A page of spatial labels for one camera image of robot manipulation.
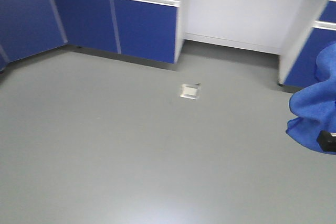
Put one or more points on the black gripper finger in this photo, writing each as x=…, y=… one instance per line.
x=326, y=141

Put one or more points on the blue cloth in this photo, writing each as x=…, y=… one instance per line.
x=314, y=106

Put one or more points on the blue cabinet under counter right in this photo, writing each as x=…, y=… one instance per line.
x=312, y=30

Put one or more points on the metal floor outlet box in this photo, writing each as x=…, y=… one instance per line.
x=190, y=91

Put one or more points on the blue lab cabinet with drawers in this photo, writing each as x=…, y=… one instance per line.
x=148, y=29

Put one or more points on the blue corner cabinet door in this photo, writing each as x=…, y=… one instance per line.
x=29, y=27

